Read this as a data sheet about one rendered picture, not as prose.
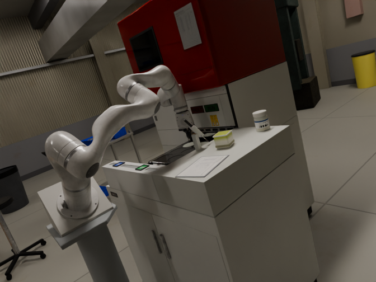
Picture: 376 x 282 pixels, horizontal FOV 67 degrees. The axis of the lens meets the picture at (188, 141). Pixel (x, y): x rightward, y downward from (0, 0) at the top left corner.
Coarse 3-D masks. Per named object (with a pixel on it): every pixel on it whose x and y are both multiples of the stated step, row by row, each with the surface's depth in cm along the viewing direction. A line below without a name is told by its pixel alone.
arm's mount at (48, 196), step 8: (56, 184) 141; (96, 184) 146; (40, 192) 136; (48, 192) 137; (56, 192) 138; (48, 200) 134; (56, 200) 135; (104, 200) 141; (48, 208) 132; (56, 208) 133; (96, 208) 137; (104, 208) 138; (112, 208) 140; (48, 216) 137; (56, 216) 130; (88, 216) 134; (96, 216) 135; (56, 224) 128; (64, 224) 129; (72, 224) 130; (80, 224) 130; (64, 232) 127
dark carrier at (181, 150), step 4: (184, 144) 189; (176, 148) 185; (180, 148) 183; (184, 148) 180; (188, 148) 177; (192, 148) 174; (168, 152) 181; (172, 152) 179; (176, 152) 176; (180, 152) 173; (184, 152) 171; (188, 152) 169; (164, 156) 175; (168, 156) 173; (172, 156) 170; (176, 156) 168; (180, 156) 166; (156, 160) 172; (160, 160) 170; (164, 160) 167; (168, 160) 165; (172, 160) 163
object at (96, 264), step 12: (108, 216) 133; (48, 228) 140; (84, 228) 128; (96, 228) 127; (108, 228) 144; (60, 240) 124; (72, 240) 121; (84, 240) 134; (96, 240) 135; (108, 240) 140; (84, 252) 136; (96, 252) 136; (108, 252) 139; (96, 264) 137; (108, 264) 139; (120, 264) 146; (96, 276) 139; (108, 276) 139; (120, 276) 144
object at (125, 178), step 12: (108, 168) 164; (120, 168) 154; (132, 168) 147; (156, 168) 136; (108, 180) 171; (120, 180) 157; (132, 180) 146; (144, 180) 136; (132, 192) 152; (144, 192) 141; (156, 192) 132
